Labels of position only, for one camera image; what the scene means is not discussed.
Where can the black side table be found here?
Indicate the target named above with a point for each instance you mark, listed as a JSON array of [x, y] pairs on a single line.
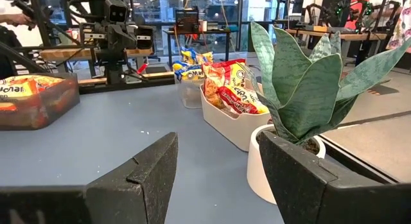
[[199, 32]]

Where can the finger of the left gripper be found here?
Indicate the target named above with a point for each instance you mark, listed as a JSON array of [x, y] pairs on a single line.
[[128, 39], [115, 39]]

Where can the floral cloth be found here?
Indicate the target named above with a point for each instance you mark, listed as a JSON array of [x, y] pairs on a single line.
[[401, 28]]

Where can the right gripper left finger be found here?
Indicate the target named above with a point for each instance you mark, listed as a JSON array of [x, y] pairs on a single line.
[[96, 201]]

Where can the person's hand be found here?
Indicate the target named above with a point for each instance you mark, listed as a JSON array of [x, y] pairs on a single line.
[[24, 20]]

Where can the dark grey plastic bin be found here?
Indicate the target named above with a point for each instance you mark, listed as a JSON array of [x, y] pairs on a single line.
[[75, 89]]

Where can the person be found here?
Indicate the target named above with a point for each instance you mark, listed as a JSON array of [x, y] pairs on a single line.
[[22, 36]]

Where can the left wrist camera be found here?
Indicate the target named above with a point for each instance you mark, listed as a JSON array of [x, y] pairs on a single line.
[[116, 12]]

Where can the red beef ramen pack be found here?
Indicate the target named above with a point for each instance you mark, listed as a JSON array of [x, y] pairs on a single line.
[[224, 76], [241, 103]]

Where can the clear plastic bin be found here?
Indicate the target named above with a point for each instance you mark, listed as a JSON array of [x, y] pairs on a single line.
[[191, 95]]

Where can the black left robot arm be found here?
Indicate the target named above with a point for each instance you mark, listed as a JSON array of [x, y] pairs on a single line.
[[115, 66]]

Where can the black background robot arm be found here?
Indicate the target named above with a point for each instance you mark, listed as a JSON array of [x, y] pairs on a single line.
[[321, 13], [366, 12]]

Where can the white plastic bin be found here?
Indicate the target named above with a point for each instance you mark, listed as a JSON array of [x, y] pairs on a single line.
[[231, 127]]

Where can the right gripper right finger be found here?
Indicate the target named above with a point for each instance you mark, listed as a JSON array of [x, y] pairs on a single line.
[[337, 201]]

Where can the snake plant in white pot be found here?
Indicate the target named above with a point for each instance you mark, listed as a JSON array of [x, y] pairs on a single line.
[[305, 99]]

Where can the wooden workbench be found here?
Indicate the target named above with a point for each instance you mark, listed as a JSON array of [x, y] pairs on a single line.
[[337, 34]]

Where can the black box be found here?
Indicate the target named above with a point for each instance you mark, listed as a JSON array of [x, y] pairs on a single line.
[[187, 20]]

